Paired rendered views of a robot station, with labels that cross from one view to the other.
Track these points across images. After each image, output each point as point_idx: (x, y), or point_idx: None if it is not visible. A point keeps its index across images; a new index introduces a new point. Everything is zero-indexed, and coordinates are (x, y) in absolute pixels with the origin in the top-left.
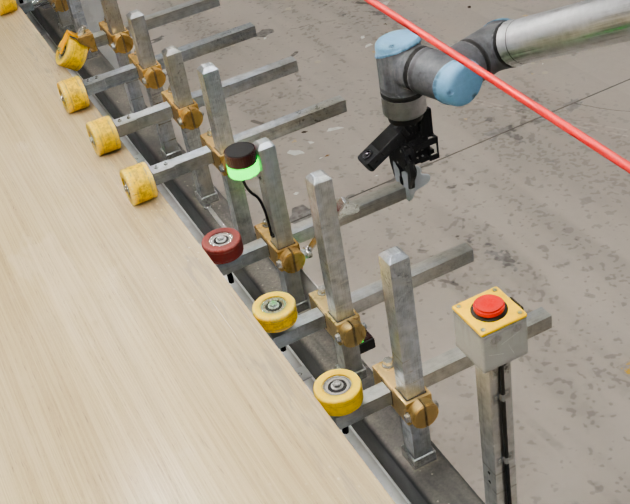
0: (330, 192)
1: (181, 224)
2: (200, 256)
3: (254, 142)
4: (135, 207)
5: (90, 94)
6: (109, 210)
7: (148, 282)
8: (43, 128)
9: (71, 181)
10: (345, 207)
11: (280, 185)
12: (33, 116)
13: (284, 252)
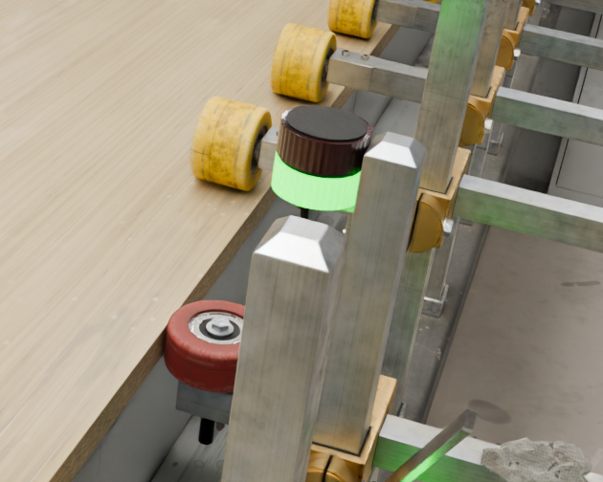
0: (305, 317)
1: (211, 256)
2: (144, 328)
3: (381, 134)
4: (195, 183)
5: (379, 19)
6: (156, 160)
7: None
8: (270, 25)
9: (184, 95)
10: (555, 472)
11: (384, 286)
12: (283, 9)
13: (315, 457)
